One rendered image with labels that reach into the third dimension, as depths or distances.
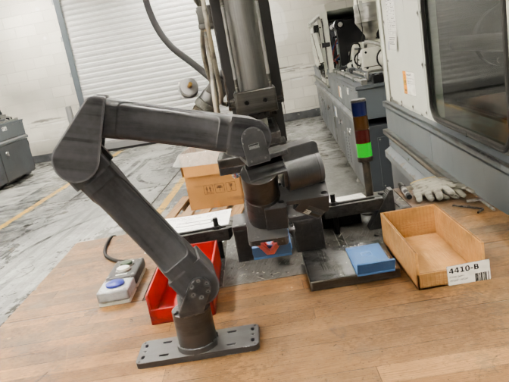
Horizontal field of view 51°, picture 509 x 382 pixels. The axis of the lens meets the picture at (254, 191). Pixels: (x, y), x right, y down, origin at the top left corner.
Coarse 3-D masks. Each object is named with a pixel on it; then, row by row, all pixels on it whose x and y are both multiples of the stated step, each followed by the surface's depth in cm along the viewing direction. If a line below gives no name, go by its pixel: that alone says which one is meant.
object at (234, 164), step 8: (264, 112) 117; (264, 120) 118; (272, 120) 134; (272, 128) 119; (272, 136) 114; (280, 136) 114; (272, 144) 115; (280, 144) 118; (224, 152) 124; (224, 160) 116; (232, 160) 116; (240, 160) 116; (224, 168) 117; (232, 168) 117; (240, 168) 117
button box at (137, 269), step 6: (108, 240) 154; (108, 258) 139; (114, 258) 137; (138, 258) 127; (132, 264) 124; (138, 264) 124; (144, 264) 127; (114, 270) 123; (126, 270) 120; (132, 270) 121; (138, 270) 121; (144, 270) 127; (108, 276) 120; (114, 276) 119; (120, 276) 118; (126, 276) 118; (132, 276) 118; (138, 276) 120; (138, 282) 120
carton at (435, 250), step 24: (384, 216) 114; (408, 216) 117; (432, 216) 117; (384, 240) 117; (408, 240) 116; (432, 240) 114; (456, 240) 105; (480, 240) 93; (408, 264) 98; (432, 264) 103; (456, 264) 101; (480, 264) 93
